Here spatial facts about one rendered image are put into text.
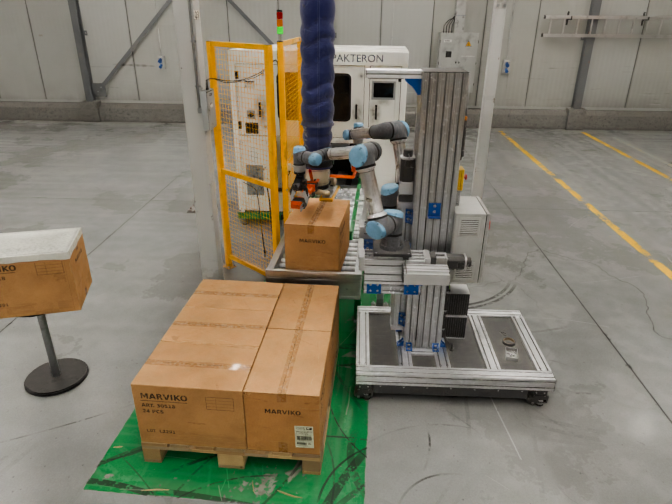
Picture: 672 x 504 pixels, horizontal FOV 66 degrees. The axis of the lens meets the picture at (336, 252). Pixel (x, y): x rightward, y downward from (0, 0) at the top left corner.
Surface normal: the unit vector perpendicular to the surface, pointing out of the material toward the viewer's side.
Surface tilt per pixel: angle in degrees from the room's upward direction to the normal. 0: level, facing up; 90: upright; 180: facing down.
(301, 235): 90
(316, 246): 90
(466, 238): 90
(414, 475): 0
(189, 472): 0
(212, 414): 90
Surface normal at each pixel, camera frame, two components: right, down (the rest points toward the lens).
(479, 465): 0.00, -0.91
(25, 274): 0.23, 0.40
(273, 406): -0.09, 0.41
